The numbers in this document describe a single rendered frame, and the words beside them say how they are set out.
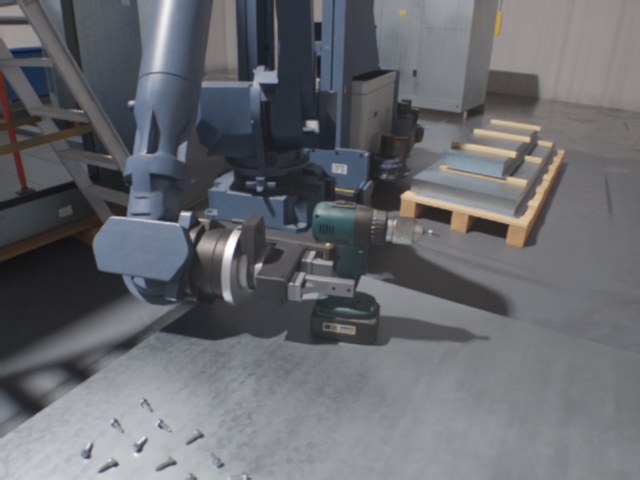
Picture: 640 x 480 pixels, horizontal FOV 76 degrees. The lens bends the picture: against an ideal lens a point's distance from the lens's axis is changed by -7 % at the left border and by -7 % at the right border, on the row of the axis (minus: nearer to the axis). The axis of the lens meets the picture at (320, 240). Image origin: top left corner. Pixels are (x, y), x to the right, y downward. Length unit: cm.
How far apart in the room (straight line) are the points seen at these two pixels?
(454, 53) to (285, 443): 657
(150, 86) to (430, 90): 634
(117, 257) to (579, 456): 74
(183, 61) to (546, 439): 87
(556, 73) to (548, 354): 1038
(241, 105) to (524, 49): 960
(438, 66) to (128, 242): 647
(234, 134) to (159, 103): 113
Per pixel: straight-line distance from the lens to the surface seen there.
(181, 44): 94
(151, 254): 74
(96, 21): 271
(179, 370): 73
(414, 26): 713
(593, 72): 1103
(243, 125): 197
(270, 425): 63
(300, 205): 210
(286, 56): 171
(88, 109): 185
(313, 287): 70
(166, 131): 87
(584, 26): 1104
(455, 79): 693
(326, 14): 262
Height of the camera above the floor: 113
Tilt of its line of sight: 26 degrees down
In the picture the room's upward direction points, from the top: 1 degrees clockwise
